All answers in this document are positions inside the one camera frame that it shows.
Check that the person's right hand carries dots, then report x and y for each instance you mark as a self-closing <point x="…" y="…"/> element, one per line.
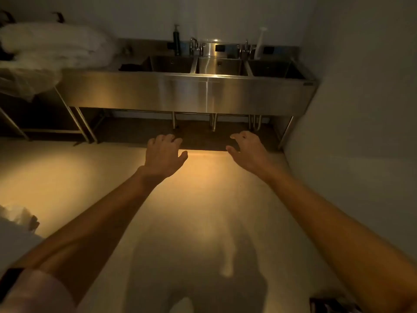
<point x="251" y="156"/>

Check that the person's left hand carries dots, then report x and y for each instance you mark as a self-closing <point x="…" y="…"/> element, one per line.
<point x="161" y="159"/>

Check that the stainless steel sink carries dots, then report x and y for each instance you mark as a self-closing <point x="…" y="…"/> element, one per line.
<point x="195" y="94"/>

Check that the dark brown cleaning cloth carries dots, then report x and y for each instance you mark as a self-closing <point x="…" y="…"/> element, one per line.
<point x="130" y="67"/>

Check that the person's left forearm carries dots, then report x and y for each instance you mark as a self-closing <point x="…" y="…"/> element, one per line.
<point x="97" y="221"/>

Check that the person's right forearm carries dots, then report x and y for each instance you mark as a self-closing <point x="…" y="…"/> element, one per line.
<point x="325" y="224"/>

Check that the dark pump bottle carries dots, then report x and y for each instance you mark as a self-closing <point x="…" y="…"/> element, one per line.
<point x="176" y="42"/>

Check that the stack of folded white cloths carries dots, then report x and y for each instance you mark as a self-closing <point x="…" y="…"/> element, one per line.
<point x="49" y="42"/>

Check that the metal frame table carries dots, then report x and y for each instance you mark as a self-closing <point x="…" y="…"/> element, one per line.
<point x="72" y="114"/>

